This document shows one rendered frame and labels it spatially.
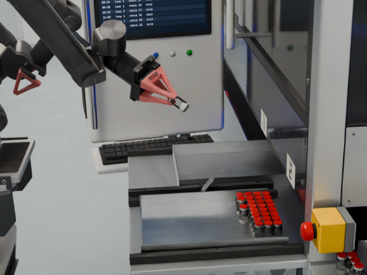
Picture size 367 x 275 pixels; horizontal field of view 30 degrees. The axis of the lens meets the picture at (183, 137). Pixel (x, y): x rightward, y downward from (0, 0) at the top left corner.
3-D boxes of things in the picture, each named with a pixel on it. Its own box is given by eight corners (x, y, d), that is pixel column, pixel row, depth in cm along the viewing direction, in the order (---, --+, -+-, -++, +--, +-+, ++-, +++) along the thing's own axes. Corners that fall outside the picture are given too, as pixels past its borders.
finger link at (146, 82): (182, 103, 155) (150, 81, 158) (187, 82, 150) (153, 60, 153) (163, 120, 152) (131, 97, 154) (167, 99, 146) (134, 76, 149)
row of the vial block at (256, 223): (252, 207, 179) (252, 191, 177) (264, 241, 162) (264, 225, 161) (243, 207, 179) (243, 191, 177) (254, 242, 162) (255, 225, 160)
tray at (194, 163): (280, 149, 215) (280, 138, 214) (300, 184, 191) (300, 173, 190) (172, 155, 213) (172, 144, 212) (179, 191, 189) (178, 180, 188)
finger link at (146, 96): (182, 102, 155) (150, 79, 158) (187, 81, 149) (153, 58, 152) (164, 118, 151) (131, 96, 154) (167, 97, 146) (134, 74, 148)
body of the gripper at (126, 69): (153, 88, 159) (129, 71, 161) (158, 58, 151) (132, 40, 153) (135, 103, 155) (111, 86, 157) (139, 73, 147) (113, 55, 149)
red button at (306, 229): (315, 234, 146) (316, 217, 145) (320, 243, 143) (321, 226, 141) (298, 235, 146) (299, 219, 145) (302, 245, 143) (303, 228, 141)
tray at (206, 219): (267, 199, 183) (267, 187, 182) (288, 250, 159) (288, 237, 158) (140, 207, 181) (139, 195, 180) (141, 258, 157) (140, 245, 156)
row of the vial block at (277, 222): (268, 206, 179) (269, 190, 177) (283, 240, 162) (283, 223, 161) (260, 206, 179) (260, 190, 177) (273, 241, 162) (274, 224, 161)
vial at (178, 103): (183, 114, 151) (168, 103, 152) (189, 107, 151) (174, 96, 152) (183, 109, 149) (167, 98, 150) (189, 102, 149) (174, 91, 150)
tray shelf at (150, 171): (276, 148, 221) (277, 143, 220) (341, 264, 156) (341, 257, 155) (128, 156, 217) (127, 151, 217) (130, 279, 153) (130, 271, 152)
